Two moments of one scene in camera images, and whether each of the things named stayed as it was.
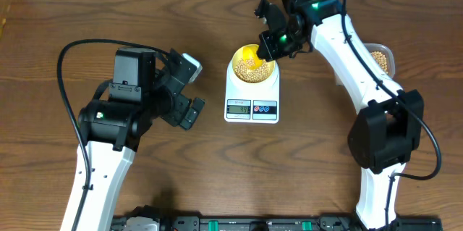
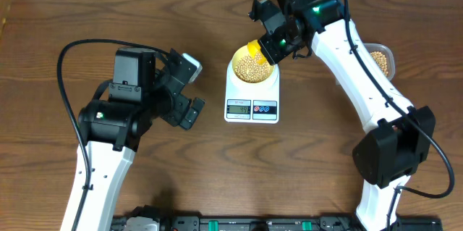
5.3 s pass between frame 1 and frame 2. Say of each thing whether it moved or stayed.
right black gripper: stayed
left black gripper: stayed
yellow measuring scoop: moved
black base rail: stayed
